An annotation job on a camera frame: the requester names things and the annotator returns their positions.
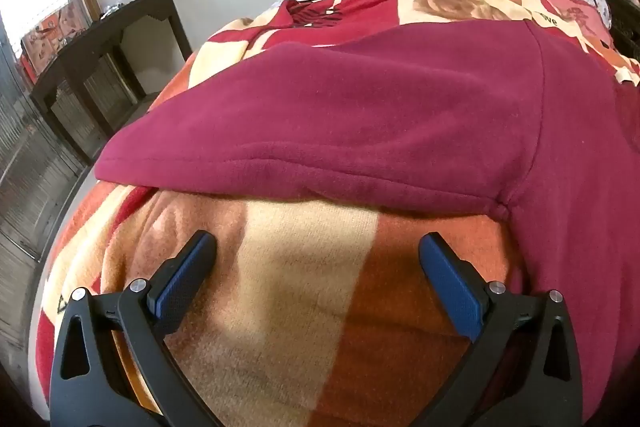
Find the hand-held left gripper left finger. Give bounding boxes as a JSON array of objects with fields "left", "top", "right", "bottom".
[{"left": 49, "top": 230, "right": 221, "bottom": 427}]

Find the dark headboard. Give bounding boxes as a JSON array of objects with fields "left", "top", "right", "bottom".
[{"left": 585, "top": 0, "right": 640, "bottom": 62}]

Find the orange printed gift box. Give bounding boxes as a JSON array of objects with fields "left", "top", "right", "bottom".
[{"left": 20, "top": 2, "right": 88, "bottom": 82}]

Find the red orange printed blanket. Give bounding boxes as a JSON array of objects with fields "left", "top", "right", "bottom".
[{"left": 35, "top": 0, "right": 640, "bottom": 427}]

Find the dark wooden side table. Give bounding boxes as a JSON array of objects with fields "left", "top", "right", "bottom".
[{"left": 31, "top": 0, "right": 193, "bottom": 165}]

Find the maroon fleece garment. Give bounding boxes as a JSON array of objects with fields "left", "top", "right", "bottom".
[{"left": 94, "top": 24, "right": 640, "bottom": 427}]

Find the red heart cushion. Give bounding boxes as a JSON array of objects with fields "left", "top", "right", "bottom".
[{"left": 534, "top": 0, "right": 613, "bottom": 52}]

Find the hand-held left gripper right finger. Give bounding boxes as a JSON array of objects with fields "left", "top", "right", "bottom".
[{"left": 415, "top": 232, "right": 584, "bottom": 427}]

